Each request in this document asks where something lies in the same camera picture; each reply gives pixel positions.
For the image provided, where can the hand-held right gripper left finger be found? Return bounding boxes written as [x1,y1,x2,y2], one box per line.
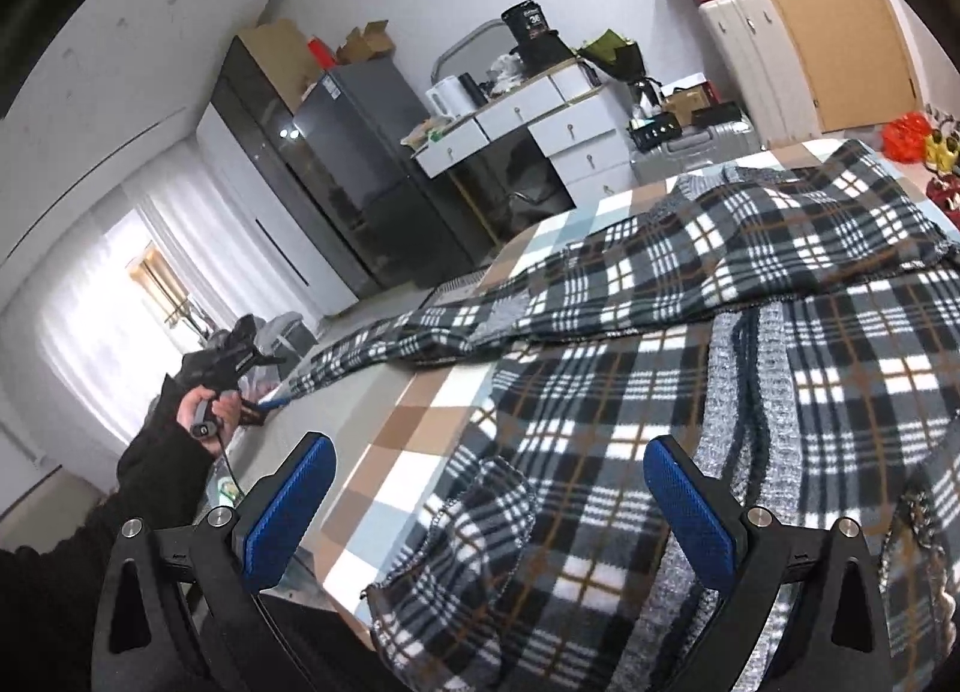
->
[90,432,336,692]

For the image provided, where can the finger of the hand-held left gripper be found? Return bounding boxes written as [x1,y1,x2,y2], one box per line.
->
[238,394,293,431]

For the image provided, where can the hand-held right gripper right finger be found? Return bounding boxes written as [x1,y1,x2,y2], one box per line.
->
[643,435,893,692]

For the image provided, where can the plaid fleece knit cardigan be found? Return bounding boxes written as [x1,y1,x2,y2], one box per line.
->
[289,137,960,692]

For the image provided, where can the person's left hand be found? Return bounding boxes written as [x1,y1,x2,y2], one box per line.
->
[174,381,241,438]

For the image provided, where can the white sheer curtain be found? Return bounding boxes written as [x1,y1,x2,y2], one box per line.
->
[0,182,233,453]

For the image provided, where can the white wardrobe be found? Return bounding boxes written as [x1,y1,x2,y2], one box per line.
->
[193,107,361,322]

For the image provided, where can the grey fridge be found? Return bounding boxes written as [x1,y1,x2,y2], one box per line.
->
[291,55,492,292]

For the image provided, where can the pile of papers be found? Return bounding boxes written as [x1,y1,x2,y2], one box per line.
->
[401,116,451,154]

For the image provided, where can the white electric kettle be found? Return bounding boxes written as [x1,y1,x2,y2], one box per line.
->
[426,76,481,119]

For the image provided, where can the open cardboard box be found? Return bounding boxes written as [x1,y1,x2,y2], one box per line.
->
[336,21,397,67]

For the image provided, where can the silver suitcase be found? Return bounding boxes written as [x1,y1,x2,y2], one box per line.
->
[628,118,762,194]

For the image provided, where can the black box with yellow dots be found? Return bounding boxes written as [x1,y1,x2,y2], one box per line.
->
[628,113,680,149]

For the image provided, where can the black flat box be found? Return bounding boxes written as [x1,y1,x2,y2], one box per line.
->
[679,100,743,131]

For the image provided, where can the white desk with drawers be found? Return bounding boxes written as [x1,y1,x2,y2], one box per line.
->
[411,55,638,243]

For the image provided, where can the white crumpled cloth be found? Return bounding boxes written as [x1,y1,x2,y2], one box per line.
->
[484,55,526,97]

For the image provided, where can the brown open box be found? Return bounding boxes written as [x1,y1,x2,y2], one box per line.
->
[664,86,713,119]

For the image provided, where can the orange red plastic bag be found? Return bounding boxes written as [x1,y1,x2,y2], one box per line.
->
[881,111,938,164]

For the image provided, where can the yellow toy figures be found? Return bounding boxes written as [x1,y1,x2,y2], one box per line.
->
[924,122,960,172]

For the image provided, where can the black pouch with white label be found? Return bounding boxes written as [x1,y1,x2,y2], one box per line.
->
[501,1,578,74]

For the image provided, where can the dark green bouquet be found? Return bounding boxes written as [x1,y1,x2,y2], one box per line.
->
[576,28,647,82]

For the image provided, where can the wooden door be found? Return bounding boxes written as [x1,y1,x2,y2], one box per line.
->
[712,0,927,139]

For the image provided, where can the arched grey metal frame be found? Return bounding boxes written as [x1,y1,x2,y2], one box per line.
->
[429,19,511,89]

